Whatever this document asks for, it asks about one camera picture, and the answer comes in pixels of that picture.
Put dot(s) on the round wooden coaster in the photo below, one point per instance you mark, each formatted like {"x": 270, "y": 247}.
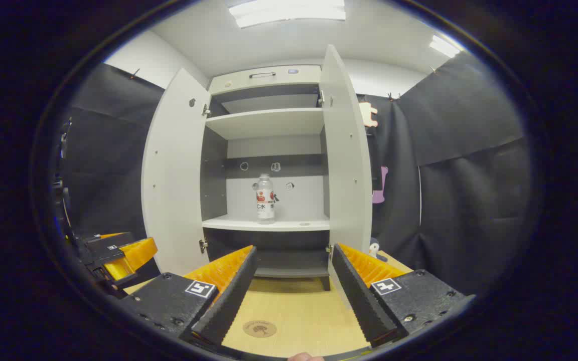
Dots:
{"x": 260, "y": 329}

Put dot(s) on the white cabinet door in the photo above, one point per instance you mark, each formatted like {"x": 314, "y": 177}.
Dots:
{"x": 346, "y": 175}
{"x": 173, "y": 175}

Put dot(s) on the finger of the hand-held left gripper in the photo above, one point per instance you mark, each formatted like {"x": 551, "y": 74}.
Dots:
{"x": 131, "y": 253}

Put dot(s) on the white grey cabinet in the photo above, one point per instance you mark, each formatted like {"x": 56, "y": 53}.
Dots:
{"x": 269, "y": 123}

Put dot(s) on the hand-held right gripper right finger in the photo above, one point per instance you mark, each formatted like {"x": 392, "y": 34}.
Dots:
{"x": 359, "y": 301}

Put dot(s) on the white cabinet drawer front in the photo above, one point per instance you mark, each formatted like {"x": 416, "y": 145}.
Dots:
{"x": 239, "y": 82}

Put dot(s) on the long ceiling light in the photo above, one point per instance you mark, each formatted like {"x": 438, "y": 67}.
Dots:
{"x": 289, "y": 12}

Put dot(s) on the clear plastic bottle red label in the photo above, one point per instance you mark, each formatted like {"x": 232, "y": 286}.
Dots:
{"x": 265, "y": 200}

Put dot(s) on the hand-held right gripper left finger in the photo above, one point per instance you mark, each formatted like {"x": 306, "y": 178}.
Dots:
{"x": 229, "y": 301}

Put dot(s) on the black backdrop cloth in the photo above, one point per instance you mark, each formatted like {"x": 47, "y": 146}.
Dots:
{"x": 469, "y": 200}

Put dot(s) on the small ceiling light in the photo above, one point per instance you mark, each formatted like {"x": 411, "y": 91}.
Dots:
{"x": 444, "y": 46}

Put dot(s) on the small white toy figure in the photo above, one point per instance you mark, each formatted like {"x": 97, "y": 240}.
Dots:
{"x": 374, "y": 248}

